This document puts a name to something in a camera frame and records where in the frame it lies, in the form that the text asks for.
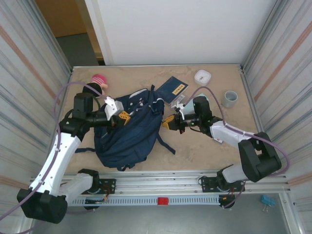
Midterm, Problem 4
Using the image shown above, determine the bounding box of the navy blue backpack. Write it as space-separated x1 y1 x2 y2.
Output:
75 84 176 172

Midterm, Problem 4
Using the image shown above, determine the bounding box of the navy book with yellow label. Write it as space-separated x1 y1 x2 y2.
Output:
156 76 190 105

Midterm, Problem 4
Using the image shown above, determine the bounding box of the plush doll with pink hat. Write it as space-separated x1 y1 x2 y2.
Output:
82 74 109 97

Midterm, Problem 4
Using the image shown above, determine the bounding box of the grey cup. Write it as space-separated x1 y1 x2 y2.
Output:
221 90 238 109

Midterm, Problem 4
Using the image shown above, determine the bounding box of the small white square container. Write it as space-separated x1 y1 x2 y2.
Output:
194 69 212 86

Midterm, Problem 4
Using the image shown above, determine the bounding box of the corrugated plastic side panel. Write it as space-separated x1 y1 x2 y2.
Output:
243 0 312 203
0 0 73 234

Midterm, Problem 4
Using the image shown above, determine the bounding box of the blue binder clip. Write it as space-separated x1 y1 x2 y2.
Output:
261 194 276 213

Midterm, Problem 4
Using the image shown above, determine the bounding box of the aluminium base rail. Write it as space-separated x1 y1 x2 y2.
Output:
29 170 292 196

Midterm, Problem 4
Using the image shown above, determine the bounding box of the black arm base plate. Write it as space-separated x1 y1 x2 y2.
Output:
201 175 221 194
94 178 117 195

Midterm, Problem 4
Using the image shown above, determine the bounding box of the light wooden door frame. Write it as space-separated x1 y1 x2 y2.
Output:
73 0 105 66

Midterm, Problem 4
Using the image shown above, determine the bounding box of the white slotted cable duct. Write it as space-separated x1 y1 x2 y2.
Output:
69 196 221 207

